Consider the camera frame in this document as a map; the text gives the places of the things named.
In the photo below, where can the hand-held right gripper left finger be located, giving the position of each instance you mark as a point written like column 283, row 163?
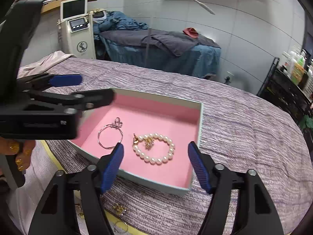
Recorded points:
column 113, row 169

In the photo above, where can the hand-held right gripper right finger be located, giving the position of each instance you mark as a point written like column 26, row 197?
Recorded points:
column 198, row 169

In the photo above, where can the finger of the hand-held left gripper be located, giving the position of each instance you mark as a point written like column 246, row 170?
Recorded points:
column 66, row 80
column 95, row 99

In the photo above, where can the pink-lined teal jewelry box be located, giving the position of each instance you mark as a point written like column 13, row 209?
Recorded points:
column 159, row 117

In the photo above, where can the small gold jewelry piece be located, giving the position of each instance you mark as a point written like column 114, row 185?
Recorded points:
column 79, row 210

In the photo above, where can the person's left hand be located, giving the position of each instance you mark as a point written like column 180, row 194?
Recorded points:
column 20, row 153

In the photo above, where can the pink cloth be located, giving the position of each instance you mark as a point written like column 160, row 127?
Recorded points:
column 44, row 62

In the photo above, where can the gold hook earring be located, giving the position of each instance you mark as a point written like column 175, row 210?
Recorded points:
column 135, row 140

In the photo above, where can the white beauty machine with screen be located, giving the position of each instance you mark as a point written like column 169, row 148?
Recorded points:
column 80, row 44

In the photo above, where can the gold flower earring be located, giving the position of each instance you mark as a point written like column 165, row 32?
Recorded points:
column 148, row 143

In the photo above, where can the grey blanket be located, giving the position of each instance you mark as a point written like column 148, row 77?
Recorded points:
column 137, row 39

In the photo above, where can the white yellow-edged mat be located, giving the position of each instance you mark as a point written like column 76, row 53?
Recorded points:
column 36, row 173

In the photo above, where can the pile of blue fabric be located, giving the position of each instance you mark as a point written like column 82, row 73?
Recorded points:
column 122, row 22

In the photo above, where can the massage bed with blue cover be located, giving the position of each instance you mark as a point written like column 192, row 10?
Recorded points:
column 171, row 61

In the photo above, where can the black metal rack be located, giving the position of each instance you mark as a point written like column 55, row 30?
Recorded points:
column 281, row 90

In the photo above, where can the red cloth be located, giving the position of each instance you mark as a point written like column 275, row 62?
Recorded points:
column 190, row 32

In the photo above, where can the green plant leaves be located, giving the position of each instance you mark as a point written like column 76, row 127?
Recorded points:
column 308, row 124

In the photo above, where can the row of toiletry bottles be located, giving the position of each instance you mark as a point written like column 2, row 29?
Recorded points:
column 297, row 71

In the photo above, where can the wall socket with plug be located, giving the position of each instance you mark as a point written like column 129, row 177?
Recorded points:
column 228, row 78

